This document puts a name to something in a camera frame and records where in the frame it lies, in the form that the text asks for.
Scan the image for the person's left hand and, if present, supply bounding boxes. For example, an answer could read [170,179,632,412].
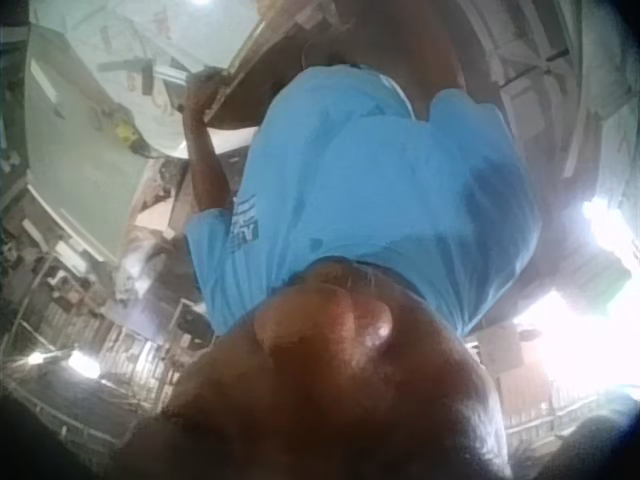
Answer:
[181,67,230,124]

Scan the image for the white printed plastic sheet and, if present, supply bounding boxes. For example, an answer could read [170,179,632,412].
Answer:
[62,0,266,160]

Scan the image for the small yellow object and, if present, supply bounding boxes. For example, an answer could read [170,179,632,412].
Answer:
[114,122,142,146]

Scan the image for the person's legs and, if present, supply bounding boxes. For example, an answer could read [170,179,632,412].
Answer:
[319,0,469,124]

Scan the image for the cluttered workshop shelf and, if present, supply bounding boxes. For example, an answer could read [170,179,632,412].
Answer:
[0,214,201,401]

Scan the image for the pale green flat panel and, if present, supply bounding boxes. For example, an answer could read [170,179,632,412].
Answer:
[22,58,154,264]

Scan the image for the white wooden frame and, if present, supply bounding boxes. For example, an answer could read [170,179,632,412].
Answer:
[467,0,609,181]

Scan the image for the brown wooden board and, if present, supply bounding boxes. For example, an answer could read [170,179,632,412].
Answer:
[203,0,366,132]

